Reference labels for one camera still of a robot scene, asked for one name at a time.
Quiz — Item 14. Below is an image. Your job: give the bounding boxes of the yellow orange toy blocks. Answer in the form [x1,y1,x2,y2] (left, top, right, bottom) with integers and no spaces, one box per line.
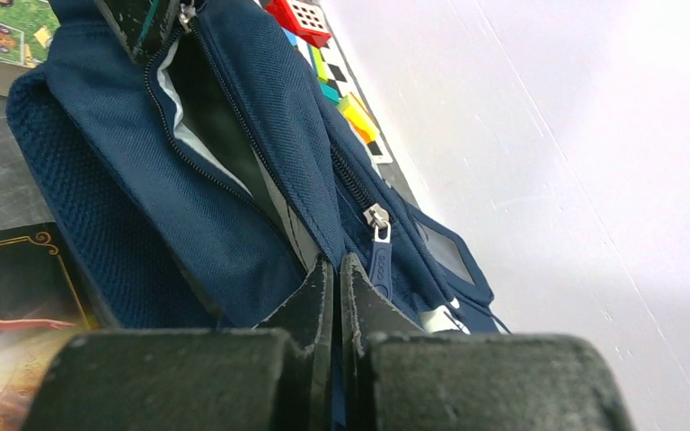
[337,92,380,144]

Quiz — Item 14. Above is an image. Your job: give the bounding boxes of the red grid toy block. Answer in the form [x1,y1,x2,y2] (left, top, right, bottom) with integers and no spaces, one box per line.
[262,0,332,48]

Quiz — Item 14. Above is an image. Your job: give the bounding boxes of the Three Days To See book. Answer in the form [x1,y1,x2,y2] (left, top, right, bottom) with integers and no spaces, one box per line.
[0,223,101,430]

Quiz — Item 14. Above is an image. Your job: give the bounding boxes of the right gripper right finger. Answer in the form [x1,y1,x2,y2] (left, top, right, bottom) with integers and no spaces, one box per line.
[340,254,633,430]

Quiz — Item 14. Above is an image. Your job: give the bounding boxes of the navy blue student backpack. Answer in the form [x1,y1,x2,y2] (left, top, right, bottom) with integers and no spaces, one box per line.
[6,1,503,333]

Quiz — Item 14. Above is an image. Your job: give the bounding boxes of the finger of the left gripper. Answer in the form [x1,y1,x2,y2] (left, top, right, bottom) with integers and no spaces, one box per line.
[94,0,180,65]

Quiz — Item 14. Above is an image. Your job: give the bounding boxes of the black white checkered mat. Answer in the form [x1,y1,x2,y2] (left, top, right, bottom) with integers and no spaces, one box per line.
[284,30,394,164]

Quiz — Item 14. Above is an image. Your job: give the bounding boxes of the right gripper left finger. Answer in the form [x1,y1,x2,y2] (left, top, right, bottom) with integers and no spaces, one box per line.
[22,258,334,430]

